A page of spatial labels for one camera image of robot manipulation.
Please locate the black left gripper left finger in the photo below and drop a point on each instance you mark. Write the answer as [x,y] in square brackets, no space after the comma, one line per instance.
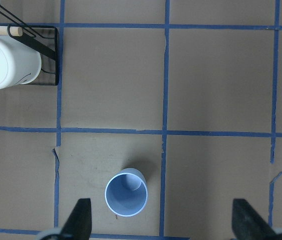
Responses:
[79,223]

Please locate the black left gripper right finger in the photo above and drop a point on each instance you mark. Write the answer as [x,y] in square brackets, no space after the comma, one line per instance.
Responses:
[247,224]

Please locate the black wire mug rack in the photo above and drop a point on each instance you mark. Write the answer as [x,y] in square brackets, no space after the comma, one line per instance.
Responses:
[43,39]

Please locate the light blue plastic cup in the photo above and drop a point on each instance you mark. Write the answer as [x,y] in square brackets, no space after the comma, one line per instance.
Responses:
[126,194]

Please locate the white ceramic mug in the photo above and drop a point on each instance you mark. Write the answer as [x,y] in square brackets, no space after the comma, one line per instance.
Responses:
[19,64]

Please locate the wooden rack dowel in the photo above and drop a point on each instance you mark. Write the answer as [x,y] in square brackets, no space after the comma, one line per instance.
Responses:
[11,31]

